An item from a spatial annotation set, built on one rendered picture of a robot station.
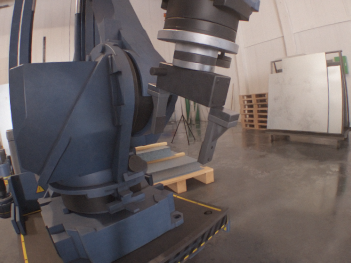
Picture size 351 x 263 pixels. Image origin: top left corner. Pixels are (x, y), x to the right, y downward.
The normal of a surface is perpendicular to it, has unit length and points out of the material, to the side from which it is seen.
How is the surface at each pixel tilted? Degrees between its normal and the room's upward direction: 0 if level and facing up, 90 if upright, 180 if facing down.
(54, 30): 90
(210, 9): 106
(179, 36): 97
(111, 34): 87
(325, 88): 78
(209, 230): 90
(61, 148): 114
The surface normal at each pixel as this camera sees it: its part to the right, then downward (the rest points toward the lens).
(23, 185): 0.70, 0.02
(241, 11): 0.69, 0.39
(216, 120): -0.71, 0.16
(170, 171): 0.47, 0.07
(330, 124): -0.85, -0.06
